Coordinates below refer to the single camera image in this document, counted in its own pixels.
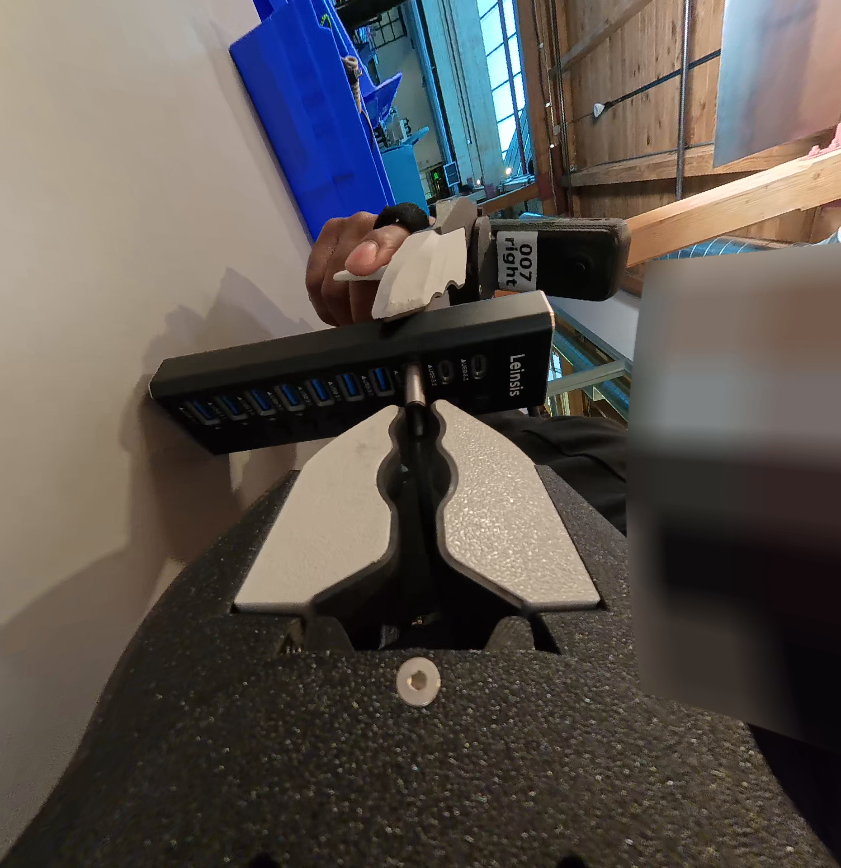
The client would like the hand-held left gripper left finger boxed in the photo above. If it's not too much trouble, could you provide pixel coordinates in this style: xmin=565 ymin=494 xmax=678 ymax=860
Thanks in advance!
xmin=234 ymin=405 xmax=402 ymax=648

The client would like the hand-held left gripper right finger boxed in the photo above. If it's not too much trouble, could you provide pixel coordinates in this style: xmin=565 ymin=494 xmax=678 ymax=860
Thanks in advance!
xmin=433 ymin=399 xmax=602 ymax=648

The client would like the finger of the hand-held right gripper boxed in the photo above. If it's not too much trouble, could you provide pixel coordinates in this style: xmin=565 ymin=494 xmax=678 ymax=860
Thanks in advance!
xmin=370 ymin=228 xmax=472 ymax=322
xmin=433 ymin=195 xmax=484 ymax=235

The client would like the black USB hub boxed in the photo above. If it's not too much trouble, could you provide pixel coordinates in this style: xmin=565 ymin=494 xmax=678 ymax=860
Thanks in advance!
xmin=149 ymin=290 xmax=557 ymax=457

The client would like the black braided cable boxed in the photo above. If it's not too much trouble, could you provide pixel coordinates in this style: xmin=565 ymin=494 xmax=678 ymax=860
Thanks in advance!
xmin=402 ymin=361 xmax=442 ymax=611

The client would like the person's right forearm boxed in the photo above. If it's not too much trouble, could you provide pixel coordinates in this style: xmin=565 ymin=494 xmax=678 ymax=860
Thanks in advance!
xmin=485 ymin=410 xmax=630 ymax=540

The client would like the white desk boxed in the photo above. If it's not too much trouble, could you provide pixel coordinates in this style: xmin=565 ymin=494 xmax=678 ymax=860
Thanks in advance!
xmin=0 ymin=0 xmax=326 ymax=865

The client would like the person's right hand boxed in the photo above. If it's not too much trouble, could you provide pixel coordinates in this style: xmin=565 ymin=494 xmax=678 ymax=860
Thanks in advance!
xmin=305 ymin=210 xmax=436 ymax=328

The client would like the blue plastic bin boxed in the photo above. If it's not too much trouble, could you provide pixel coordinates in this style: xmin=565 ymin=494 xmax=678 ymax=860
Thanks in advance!
xmin=252 ymin=0 xmax=404 ymax=130
xmin=229 ymin=0 xmax=389 ymax=243

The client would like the wooden beam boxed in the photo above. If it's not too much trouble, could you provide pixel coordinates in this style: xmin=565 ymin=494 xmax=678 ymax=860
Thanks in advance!
xmin=624 ymin=146 xmax=841 ymax=269

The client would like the metal conduit pipe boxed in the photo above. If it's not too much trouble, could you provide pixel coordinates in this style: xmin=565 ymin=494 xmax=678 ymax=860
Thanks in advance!
xmin=673 ymin=0 xmax=693 ymax=201

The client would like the grey metal panel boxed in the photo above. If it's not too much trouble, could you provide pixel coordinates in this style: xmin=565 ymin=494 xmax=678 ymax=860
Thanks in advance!
xmin=712 ymin=0 xmax=841 ymax=170

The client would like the person's dark jacket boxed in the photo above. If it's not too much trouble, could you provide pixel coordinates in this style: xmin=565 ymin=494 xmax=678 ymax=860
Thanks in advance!
xmin=746 ymin=722 xmax=841 ymax=868

